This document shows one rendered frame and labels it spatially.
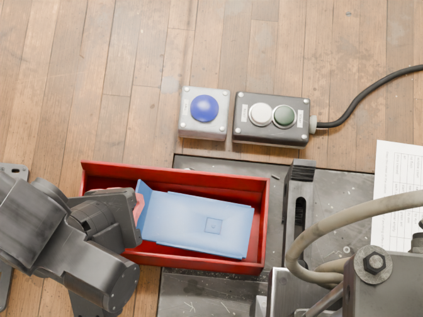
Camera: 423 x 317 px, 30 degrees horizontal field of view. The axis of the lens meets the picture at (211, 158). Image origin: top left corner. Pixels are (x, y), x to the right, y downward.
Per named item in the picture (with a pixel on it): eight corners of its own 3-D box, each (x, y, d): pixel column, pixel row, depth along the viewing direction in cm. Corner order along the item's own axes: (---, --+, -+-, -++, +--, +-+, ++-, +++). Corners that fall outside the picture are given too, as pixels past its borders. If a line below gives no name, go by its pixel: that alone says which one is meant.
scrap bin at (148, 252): (85, 172, 109) (80, 158, 103) (265, 190, 109) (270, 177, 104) (72, 258, 105) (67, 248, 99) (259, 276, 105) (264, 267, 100)
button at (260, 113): (250, 107, 111) (252, 102, 109) (270, 109, 111) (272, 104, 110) (248, 126, 110) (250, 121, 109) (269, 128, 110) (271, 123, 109)
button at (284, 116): (272, 109, 111) (274, 104, 110) (293, 111, 111) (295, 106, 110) (271, 128, 110) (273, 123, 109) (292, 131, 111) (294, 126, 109)
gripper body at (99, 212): (145, 243, 92) (109, 265, 86) (77, 246, 97) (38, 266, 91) (134, 189, 91) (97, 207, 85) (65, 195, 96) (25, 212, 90)
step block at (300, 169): (284, 178, 110) (293, 158, 102) (304, 180, 110) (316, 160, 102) (281, 223, 108) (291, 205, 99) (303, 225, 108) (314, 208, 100)
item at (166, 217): (139, 189, 104) (138, 178, 101) (253, 209, 103) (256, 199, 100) (126, 237, 101) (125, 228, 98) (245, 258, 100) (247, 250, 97)
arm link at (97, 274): (153, 258, 86) (124, 218, 75) (112, 328, 83) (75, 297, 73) (69, 215, 90) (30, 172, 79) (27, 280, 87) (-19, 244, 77)
